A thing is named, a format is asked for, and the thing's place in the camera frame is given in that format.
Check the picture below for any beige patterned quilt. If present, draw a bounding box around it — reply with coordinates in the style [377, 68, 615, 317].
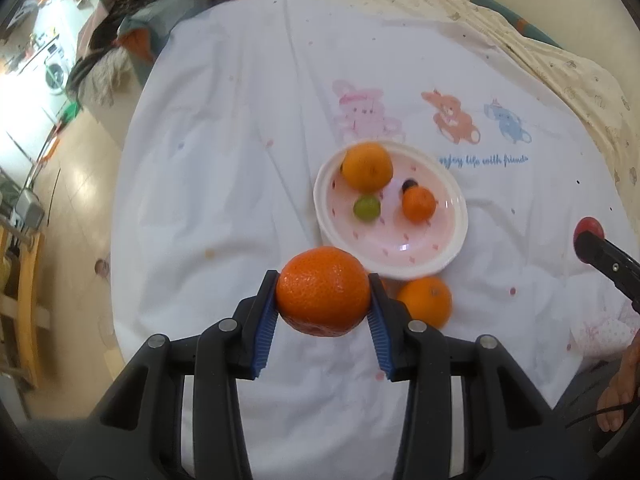
[349, 0, 640, 221]

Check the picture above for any white cartoon bed sheet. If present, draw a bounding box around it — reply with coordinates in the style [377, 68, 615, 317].
[111, 0, 639, 479]

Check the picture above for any dark grape on plate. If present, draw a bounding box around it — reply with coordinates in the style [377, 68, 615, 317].
[401, 179, 418, 194]

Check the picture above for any white washing machine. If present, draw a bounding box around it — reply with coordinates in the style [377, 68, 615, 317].
[28, 35, 70, 96]

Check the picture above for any rough orange mandarin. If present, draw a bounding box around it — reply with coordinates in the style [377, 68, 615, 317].
[276, 246, 371, 337]

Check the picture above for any pile of clothes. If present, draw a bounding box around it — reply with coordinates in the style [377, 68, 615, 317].
[65, 0, 229, 105]

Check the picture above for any smooth large orange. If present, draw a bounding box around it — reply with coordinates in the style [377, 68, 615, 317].
[397, 276, 452, 330]

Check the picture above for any wooden crib rail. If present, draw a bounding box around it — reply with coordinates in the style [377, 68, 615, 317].
[1, 222, 50, 389]

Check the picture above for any small red tomato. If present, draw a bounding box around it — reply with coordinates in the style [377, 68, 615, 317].
[573, 217, 605, 240]

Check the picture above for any right hand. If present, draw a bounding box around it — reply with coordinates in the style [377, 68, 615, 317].
[597, 333, 640, 432]

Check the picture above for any green grape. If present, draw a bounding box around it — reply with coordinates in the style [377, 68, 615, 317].
[352, 195, 381, 223]

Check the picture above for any large orange on plate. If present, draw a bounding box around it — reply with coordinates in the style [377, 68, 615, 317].
[340, 142, 394, 194]

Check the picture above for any teal pillow edge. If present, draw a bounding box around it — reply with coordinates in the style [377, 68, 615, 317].
[470, 0, 560, 48]

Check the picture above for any pink white oval plate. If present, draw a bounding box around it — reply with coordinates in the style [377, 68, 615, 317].
[314, 141, 469, 281]

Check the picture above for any small mandarin on plate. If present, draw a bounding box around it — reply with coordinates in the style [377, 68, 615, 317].
[401, 185, 438, 224]

